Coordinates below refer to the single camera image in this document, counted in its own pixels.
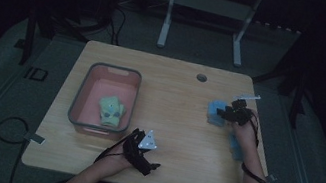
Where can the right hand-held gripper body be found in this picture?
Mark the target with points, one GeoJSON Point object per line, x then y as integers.
{"type": "Point", "coordinates": [240, 113]}

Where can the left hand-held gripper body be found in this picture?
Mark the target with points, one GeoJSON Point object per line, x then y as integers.
{"type": "Point", "coordinates": [138, 150]}

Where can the blue glove with grey cuff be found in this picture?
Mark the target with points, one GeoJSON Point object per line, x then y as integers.
{"type": "Point", "coordinates": [214, 112]}
{"type": "Point", "coordinates": [236, 150]}

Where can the green glove with animal face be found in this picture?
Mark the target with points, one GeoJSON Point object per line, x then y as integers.
{"type": "Point", "coordinates": [109, 111]}

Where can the pink basin with grey rim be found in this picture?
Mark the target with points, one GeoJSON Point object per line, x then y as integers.
{"type": "Point", "coordinates": [96, 93]}

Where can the person's right hand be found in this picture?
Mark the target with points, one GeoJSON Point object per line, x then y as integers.
{"type": "Point", "coordinates": [245, 133]}

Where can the person's left hand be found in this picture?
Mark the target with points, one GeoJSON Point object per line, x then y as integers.
{"type": "Point", "coordinates": [116, 162]}

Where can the black tripod stand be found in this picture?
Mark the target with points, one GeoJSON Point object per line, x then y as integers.
{"type": "Point", "coordinates": [291, 80]}

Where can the small grey tag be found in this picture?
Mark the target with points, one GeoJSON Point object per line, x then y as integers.
{"type": "Point", "coordinates": [34, 138]}
{"type": "Point", "coordinates": [271, 178]}

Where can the power strip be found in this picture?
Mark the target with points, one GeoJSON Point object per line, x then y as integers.
{"type": "Point", "coordinates": [277, 27]}

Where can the white metal stand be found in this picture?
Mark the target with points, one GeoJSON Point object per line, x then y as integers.
{"type": "Point", "coordinates": [209, 6]}

